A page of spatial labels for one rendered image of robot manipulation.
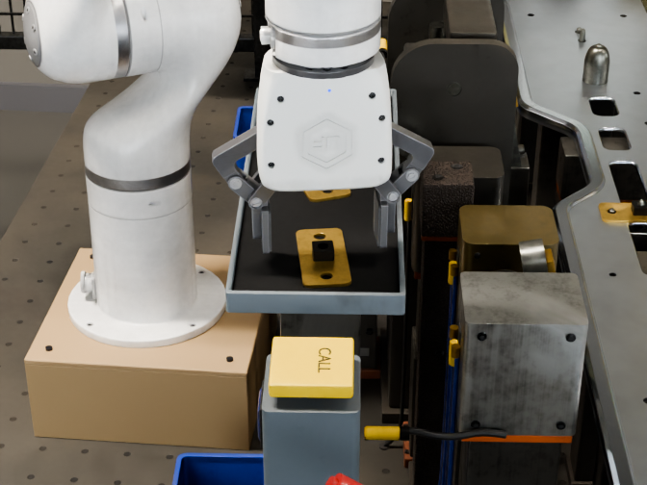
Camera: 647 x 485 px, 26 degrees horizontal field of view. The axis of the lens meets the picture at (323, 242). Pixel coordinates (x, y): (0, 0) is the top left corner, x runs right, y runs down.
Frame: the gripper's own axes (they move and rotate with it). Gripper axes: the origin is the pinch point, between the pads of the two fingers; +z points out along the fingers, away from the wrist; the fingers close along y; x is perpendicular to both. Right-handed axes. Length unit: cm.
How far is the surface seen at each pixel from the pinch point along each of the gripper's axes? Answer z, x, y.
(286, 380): 2.5, -15.8, -4.0
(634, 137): 19, 49, 41
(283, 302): 2.7, -5.7, -3.6
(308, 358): 2.5, -13.4, -2.3
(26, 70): 107, 272, -59
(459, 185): 8.6, 21.7, 15.2
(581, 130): 18, 51, 35
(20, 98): 115, 270, -62
